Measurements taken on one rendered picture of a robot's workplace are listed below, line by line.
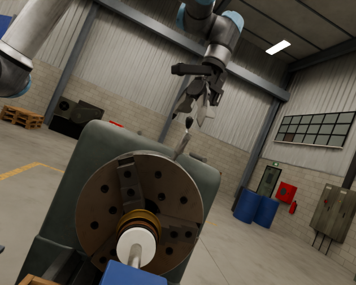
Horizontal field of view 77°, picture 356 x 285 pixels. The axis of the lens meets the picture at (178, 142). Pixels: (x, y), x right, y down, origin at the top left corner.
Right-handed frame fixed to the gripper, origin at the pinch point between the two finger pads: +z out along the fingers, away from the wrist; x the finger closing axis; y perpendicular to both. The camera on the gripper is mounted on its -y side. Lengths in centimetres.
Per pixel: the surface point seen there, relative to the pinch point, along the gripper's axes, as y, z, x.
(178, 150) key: -2.6, 7.9, -7.3
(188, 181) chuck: 0.2, 14.1, -12.8
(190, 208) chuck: 2.8, 20.1, -14.3
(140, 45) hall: 271, -339, 975
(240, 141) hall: 863, -132, 728
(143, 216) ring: -12.2, 22.2, -18.7
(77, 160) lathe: -19.5, 23.3, 15.2
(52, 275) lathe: -18, 48, -1
